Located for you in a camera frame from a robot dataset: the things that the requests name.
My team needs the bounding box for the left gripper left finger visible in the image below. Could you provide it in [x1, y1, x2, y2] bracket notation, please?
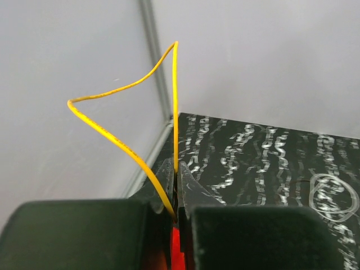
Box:
[0, 158, 177, 270]

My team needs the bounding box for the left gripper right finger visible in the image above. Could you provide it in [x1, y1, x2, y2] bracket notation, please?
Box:
[177, 162, 343, 269]

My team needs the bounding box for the red divided plastic bin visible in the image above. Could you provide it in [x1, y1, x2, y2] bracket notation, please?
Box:
[140, 222, 195, 270]

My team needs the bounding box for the yellow cable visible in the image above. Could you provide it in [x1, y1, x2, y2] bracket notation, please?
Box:
[66, 40, 179, 222]

